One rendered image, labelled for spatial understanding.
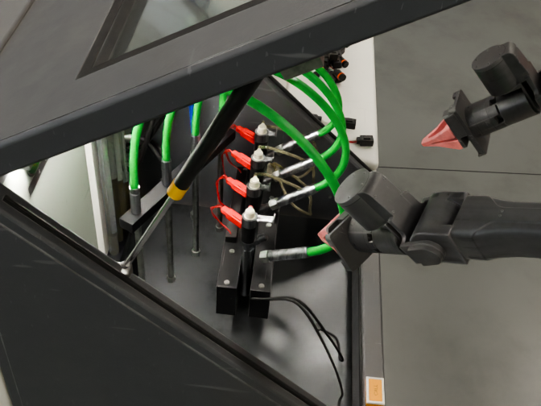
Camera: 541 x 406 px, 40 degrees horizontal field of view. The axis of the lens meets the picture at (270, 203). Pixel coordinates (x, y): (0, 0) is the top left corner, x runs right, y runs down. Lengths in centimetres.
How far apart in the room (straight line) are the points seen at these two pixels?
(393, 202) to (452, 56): 313
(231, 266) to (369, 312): 27
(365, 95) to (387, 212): 96
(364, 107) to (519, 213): 100
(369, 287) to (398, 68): 250
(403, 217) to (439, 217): 5
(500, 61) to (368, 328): 52
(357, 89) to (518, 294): 125
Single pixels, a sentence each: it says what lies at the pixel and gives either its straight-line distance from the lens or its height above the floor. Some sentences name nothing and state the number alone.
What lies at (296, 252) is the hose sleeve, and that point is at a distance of 115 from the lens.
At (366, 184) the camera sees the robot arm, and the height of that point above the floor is 142.
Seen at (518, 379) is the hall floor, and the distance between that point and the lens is 260.
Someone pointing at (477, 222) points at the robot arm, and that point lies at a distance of 86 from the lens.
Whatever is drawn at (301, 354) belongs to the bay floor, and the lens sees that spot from 145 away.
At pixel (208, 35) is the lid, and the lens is 69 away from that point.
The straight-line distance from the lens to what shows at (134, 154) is 121.
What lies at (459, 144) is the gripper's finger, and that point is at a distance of 127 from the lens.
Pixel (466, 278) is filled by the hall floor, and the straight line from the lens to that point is 282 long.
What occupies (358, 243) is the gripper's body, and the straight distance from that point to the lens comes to 101.
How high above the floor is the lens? 201
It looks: 43 degrees down
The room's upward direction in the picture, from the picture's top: 5 degrees clockwise
